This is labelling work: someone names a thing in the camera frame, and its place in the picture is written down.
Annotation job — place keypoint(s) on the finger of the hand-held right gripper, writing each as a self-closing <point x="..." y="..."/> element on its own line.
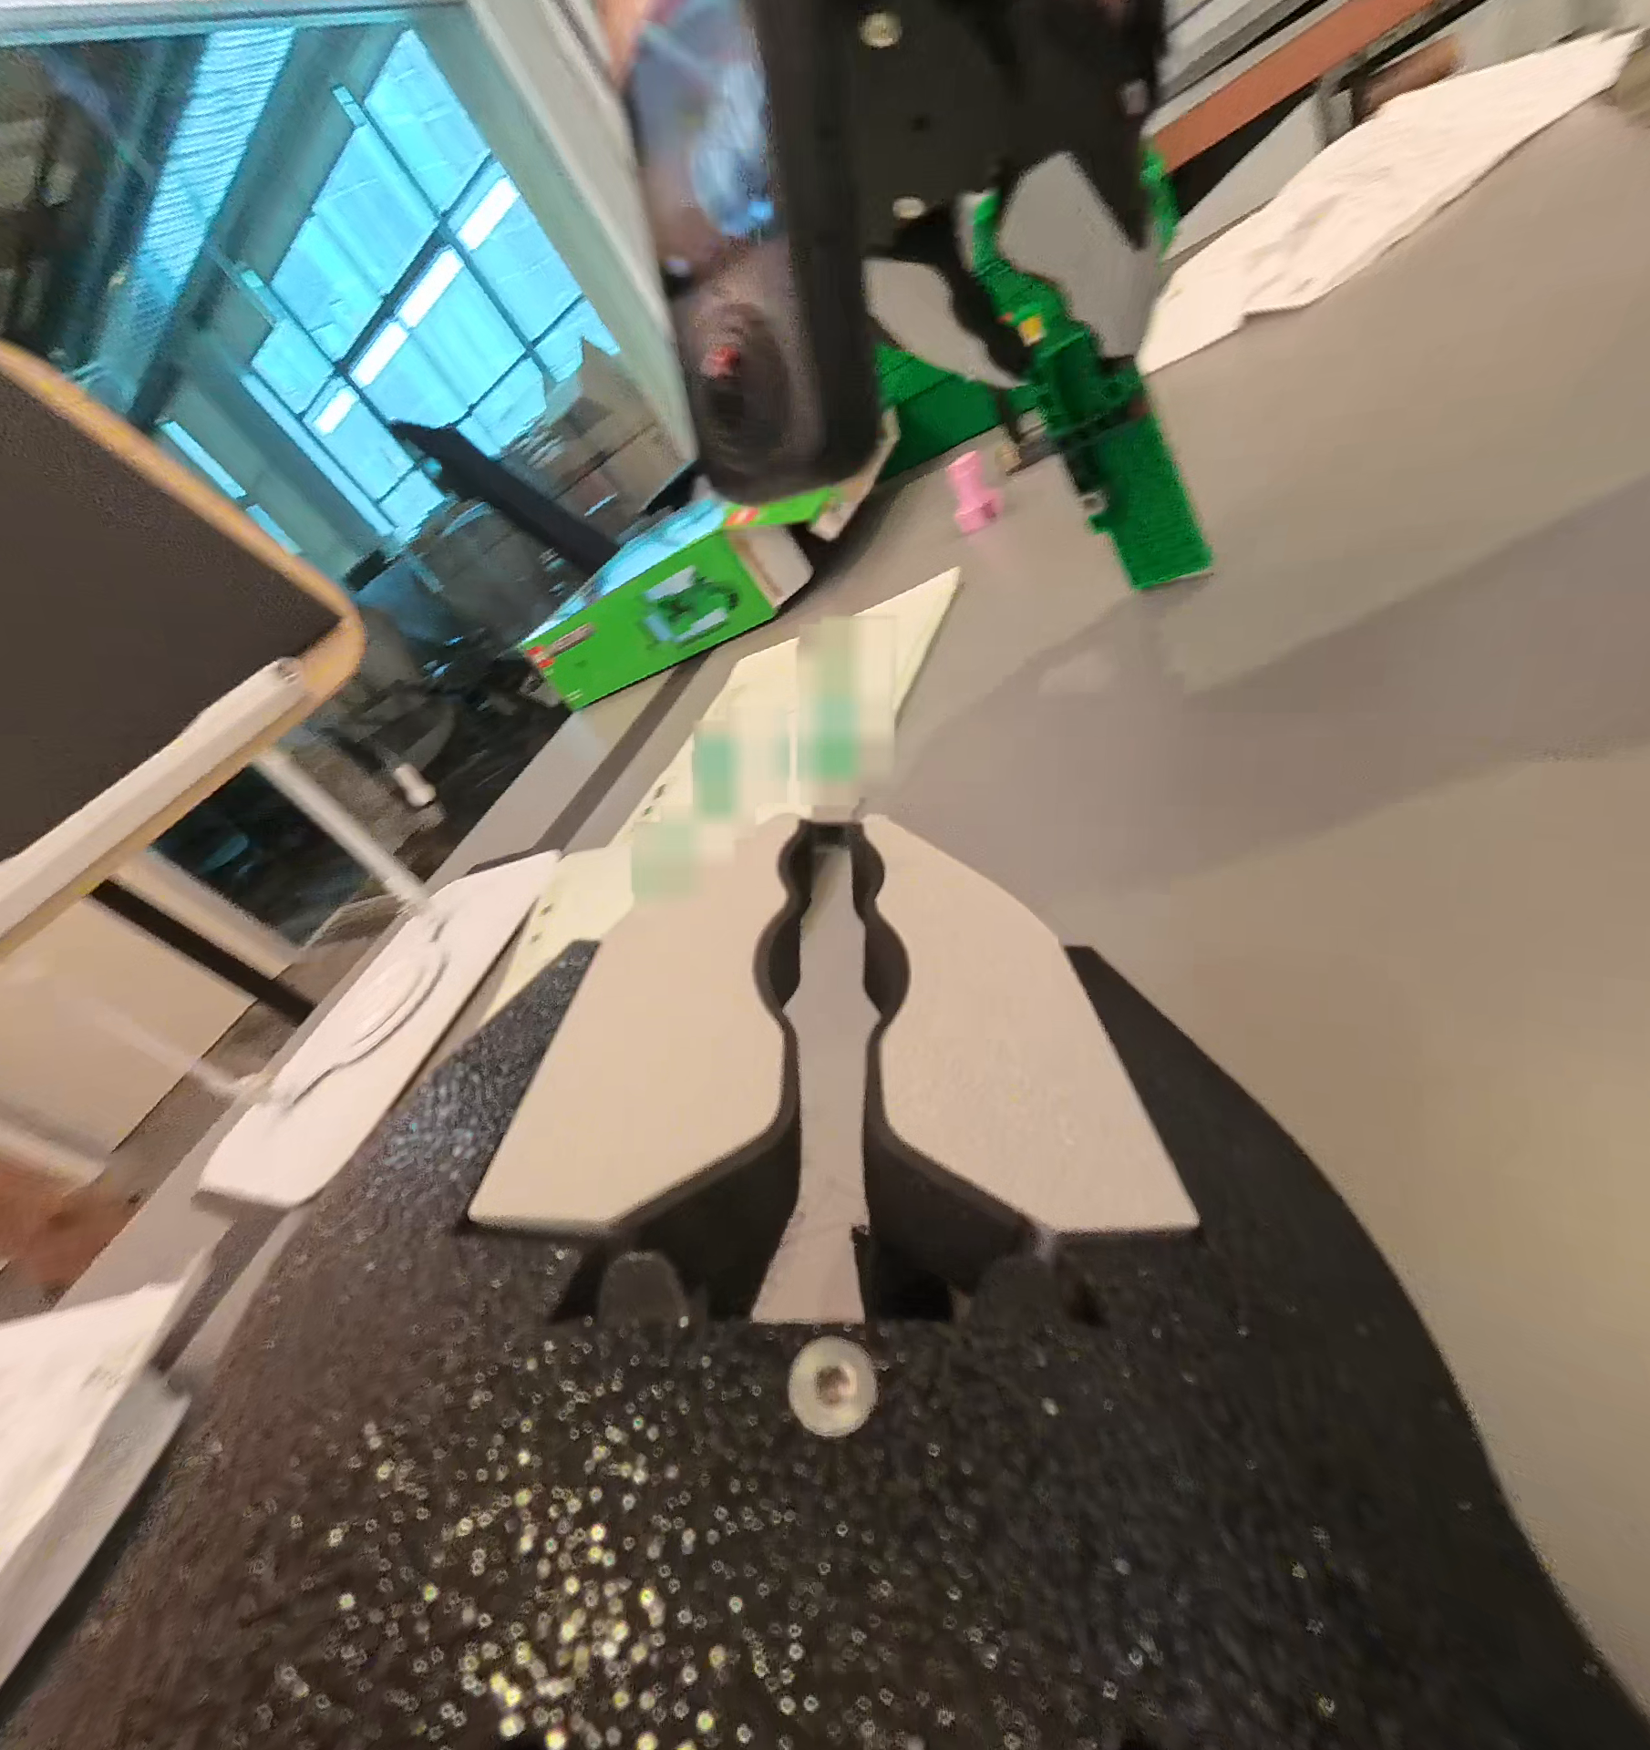
<point x="928" y="308"/>
<point x="1078" y="234"/>

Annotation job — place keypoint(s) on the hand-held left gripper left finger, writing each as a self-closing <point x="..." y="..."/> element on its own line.
<point x="662" y="1066"/>

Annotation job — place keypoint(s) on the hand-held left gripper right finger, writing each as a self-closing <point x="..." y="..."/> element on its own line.
<point x="1017" y="1066"/>

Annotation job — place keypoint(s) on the green building brick baseplate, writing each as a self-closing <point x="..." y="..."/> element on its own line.
<point x="1140" y="464"/>

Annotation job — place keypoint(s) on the grey desk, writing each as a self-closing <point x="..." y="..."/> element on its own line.
<point x="1345" y="847"/>

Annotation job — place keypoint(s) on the small pink brick piece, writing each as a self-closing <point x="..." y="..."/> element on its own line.
<point x="976" y="496"/>

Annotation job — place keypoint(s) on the white paper sheets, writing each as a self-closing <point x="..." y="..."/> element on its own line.
<point x="1372" y="178"/>

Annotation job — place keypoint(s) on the white flat plate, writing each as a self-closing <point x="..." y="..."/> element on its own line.
<point x="360" y="1013"/>

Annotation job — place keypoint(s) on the printed instruction sheet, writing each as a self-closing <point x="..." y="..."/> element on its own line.
<point x="784" y="711"/>

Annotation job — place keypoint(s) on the green cardboard box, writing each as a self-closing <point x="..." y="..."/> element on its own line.
<point x="662" y="608"/>

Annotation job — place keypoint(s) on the dark wood-edged board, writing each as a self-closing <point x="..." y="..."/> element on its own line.
<point x="101" y="602"/>

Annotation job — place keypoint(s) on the white paper sheet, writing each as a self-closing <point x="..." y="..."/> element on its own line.
<point x="32" y="1476"/>

